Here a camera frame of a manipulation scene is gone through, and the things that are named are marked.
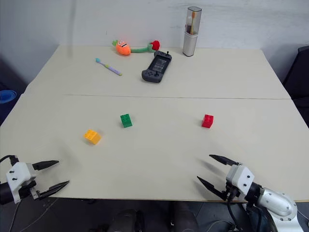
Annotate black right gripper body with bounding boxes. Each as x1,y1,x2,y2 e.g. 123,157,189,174
224,181,241,202

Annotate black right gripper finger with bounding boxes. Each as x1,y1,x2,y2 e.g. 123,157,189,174
209,154,242,167
196,175,228,201

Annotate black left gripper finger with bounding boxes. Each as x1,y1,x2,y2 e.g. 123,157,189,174
38,180,70,201
32,159,60,171

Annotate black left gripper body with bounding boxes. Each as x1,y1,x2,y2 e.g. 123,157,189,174
17,179,41,201

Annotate red toy brick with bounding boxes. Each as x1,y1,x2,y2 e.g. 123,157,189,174
201,114,214,129

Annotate yellow toy brick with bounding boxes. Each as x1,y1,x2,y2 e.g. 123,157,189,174
83,129,102,145

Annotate blue stacked bowls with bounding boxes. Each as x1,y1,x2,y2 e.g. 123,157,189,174
0,89,18,105

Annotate green toy brick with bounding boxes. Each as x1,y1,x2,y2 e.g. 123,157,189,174
120,113,133,129

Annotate black chair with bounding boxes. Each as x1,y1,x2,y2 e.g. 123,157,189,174
281,45,309,115

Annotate purple toothbrush with teal head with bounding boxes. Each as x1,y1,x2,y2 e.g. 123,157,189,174
95,58,123,77

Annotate grey handheld game controller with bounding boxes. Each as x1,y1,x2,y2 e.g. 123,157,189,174
141,50,173,84

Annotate grey clear-lid toothbrush case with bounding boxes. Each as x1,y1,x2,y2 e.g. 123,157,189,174
182,6,203,57

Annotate red rose plush green stem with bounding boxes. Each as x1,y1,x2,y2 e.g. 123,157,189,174
130,40,161,54

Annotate orange carrot plush toy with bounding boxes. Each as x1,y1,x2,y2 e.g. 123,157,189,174
112,39,132,57

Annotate orange toothbrush inside case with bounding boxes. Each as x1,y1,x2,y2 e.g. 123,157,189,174
186,11,197,35

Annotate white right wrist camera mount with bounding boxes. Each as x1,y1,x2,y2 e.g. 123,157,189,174
225,164,255,202

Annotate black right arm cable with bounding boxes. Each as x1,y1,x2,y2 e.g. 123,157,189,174
226,193,243,232

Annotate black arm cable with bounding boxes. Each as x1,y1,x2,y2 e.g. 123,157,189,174
226,193,243,232
0,155,20,167

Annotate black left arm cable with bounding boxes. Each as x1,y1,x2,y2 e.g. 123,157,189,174
0,155,20,167

